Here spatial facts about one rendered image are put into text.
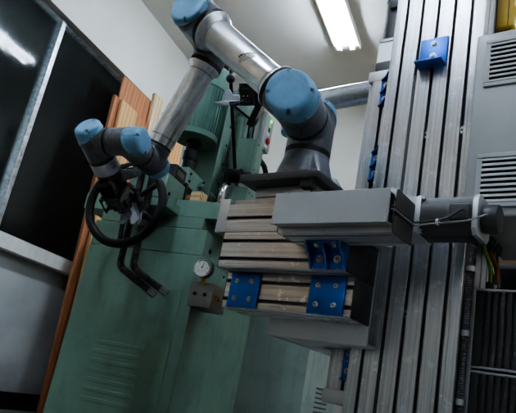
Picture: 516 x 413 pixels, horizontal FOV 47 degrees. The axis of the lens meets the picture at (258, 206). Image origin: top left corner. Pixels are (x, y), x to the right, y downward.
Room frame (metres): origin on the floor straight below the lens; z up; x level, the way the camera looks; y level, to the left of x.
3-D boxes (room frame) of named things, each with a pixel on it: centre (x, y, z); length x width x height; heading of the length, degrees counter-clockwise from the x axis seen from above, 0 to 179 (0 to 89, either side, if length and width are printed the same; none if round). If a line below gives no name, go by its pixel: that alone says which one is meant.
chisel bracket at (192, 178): (2.18, 0.28, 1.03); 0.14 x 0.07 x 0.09; 159
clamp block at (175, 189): (1.97, 0.35, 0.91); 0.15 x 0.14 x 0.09; 69
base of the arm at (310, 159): (1.40, -0.10, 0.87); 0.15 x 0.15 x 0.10
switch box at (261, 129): (2.40, 0.05, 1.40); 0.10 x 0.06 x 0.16; 159
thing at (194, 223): (2.10, 0.32, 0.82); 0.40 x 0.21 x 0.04; 69
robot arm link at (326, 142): (1.40, -0.10, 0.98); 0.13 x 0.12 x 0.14; 156
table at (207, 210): (2.05, 0.32, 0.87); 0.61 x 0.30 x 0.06; 69
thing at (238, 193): (2.27, 0.08, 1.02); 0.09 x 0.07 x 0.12; 69
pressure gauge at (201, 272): (1.87, 0.13, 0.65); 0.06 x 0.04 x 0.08; 69
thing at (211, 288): (1.93, 0.10, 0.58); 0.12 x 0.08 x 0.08; 159
